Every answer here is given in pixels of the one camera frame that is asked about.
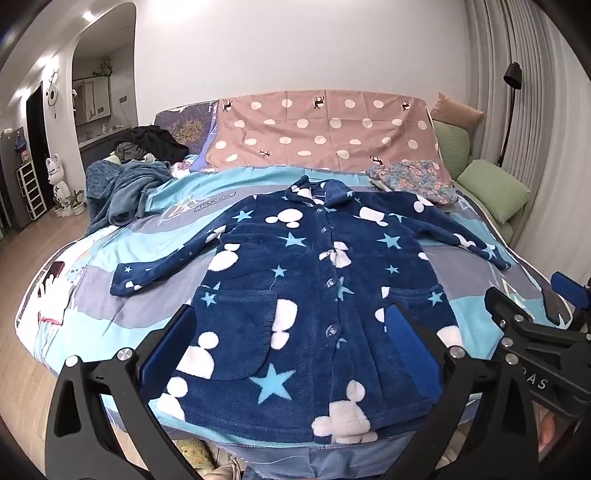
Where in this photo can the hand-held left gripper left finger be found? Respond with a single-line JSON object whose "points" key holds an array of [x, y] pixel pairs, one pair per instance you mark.
{"points": [[171, 344]]}

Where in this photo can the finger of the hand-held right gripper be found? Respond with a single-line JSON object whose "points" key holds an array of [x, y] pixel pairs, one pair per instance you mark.
{"points": [[570, 286], [503, 307]]}

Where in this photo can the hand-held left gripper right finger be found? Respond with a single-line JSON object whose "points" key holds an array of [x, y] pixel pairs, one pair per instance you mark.
{"points": [[408, 337]]}

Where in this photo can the blue fleece pajama top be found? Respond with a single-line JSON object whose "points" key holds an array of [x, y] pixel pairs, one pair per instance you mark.
{"points": [[295, 286]]}

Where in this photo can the black clothes pile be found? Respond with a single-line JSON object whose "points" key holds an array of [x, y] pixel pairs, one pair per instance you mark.
{"points": [[152, 141]]}

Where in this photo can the green pillow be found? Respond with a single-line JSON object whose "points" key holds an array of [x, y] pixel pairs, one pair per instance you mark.
{"points": [[450, 147], [496, 191]]}

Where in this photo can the red phone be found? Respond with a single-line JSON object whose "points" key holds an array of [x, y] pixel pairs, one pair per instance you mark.
{"points": [[53, 272]]}

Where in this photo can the teal floral folded garment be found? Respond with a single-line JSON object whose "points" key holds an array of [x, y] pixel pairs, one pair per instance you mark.
{"points": [[415, 177]]}

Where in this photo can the blue fleece blanket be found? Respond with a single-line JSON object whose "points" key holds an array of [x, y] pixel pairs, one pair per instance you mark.
{"points": [[120, 189]]}

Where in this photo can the small potted plant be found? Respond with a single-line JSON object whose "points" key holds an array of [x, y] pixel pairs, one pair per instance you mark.
{"points": [[74, 203]]}

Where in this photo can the grey pleated curtain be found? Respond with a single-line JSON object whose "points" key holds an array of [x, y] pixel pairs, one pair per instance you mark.
{"points": [[545, 115]]}

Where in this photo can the grey garment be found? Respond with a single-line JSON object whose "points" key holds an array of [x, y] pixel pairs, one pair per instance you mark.
{"points": [[128, 151]]}

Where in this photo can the white bear figure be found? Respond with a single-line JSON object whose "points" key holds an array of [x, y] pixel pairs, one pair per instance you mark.
{"points": [[57, 177]]}

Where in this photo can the peach pillow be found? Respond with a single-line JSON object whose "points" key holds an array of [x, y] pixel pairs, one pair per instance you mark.
{"points": [[455, 110]]}

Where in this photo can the white shelf rack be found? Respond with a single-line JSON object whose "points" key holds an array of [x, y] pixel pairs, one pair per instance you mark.
{"points": [[30, 189]]}

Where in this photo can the dark blue printed pillow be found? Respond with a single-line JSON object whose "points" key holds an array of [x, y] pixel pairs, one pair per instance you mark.
{"points": [[184, 127]]}

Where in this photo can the black floor lamp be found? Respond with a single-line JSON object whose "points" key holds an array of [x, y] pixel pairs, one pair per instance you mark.
{"points": [[512, 74]]}

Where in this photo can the pink polka dot sheet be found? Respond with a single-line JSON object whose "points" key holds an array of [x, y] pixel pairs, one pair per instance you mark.
{"points": [[323, 129]]}

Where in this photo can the green plant on cabinet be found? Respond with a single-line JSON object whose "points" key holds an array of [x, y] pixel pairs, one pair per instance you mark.
{"points": [[104, 67]]}

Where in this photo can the mirrored wall cabinet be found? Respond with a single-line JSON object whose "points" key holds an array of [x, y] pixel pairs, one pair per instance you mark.
{"points": [[92, 99]]}

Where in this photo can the white wall clock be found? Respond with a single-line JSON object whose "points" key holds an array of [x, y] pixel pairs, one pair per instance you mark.
{"points": [[53, 94]]}

